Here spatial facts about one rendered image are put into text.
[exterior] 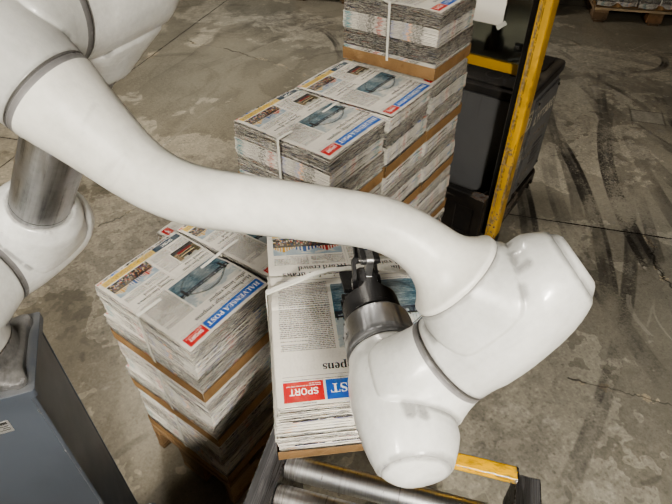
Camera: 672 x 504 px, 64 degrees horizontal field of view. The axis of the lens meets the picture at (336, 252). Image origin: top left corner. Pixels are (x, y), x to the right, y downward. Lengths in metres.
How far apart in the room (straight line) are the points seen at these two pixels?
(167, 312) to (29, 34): 0.96
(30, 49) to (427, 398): 0.48
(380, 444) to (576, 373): 1.96
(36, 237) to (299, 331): 0.50
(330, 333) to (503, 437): 1.42
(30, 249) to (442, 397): 0.79
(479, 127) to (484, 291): 2.26
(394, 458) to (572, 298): 0.22
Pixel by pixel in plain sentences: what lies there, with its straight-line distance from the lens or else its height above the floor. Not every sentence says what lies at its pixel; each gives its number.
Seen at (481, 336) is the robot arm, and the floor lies 1.45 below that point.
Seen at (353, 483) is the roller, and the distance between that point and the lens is 1.15.
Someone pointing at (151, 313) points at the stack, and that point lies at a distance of 1.44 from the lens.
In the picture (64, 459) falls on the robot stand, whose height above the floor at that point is 0.74.
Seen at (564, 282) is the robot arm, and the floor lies 1.50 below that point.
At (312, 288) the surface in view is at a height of 1.19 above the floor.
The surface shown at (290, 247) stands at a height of 1.18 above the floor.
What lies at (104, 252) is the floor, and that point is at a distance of 3.02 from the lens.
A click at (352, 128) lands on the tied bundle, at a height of 1.06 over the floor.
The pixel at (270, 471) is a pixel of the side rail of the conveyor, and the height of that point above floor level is 0.80.
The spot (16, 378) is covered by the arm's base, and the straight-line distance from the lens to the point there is 1.16.
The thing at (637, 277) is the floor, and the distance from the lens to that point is 3.02.
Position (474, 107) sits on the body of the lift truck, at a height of 0.67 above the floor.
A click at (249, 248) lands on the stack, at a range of 1.55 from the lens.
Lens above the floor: 1.83
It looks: 41 degrees down
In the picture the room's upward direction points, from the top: straight up
